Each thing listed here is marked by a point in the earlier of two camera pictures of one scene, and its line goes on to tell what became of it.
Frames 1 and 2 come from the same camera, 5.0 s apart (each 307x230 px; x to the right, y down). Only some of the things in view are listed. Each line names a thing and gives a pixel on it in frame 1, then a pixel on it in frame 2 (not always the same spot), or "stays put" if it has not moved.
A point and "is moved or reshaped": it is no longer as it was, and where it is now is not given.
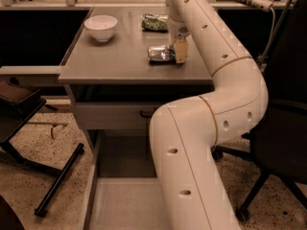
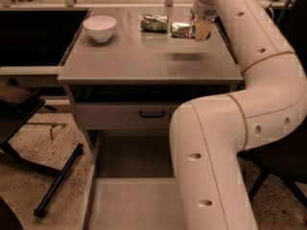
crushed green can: x=154 y=22 stays put
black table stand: x=14 y=116 stays put
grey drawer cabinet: x=122 y=69 stays put
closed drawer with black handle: x=115 y=115 stays put
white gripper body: x=177 y=30 → x=203 y=11
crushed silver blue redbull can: x=161 y=54 is moved or reshaped
